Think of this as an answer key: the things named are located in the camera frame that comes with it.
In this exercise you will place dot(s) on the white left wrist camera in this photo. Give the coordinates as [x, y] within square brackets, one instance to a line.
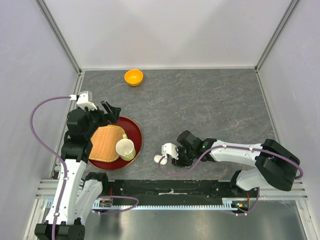
[84, 101]

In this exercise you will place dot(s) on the white earbud charging case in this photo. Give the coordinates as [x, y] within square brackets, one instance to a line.
[162, 159]

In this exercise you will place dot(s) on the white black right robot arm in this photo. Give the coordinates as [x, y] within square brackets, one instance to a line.
[271, 164]

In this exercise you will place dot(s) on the woven bamboo mat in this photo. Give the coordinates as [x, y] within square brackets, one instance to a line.
[104, 143]

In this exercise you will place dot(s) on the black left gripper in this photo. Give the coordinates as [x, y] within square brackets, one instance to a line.
[105, 119]

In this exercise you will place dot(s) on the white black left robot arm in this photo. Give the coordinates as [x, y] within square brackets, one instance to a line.
[71, 206]

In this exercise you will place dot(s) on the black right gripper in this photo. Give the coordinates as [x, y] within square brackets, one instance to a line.
[180, 162]

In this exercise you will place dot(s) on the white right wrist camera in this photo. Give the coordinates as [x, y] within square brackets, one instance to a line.
[169, 150]

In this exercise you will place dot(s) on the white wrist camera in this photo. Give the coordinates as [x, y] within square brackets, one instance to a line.
[169, 150]
[84, 101]

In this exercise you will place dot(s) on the pale green plastic cup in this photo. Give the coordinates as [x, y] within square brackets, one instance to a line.
[125, 148]

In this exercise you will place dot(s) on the orange plastic bowl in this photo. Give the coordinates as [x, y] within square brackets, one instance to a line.
[134, 77]

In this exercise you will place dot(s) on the white slotted cable duct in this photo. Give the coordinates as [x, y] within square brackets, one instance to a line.
[227, 205]

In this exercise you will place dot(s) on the aluminium frame rails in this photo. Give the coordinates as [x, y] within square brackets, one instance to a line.
[47, 189]

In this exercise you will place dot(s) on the round red lacquer tray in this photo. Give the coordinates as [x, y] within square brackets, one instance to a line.
[133, 132]

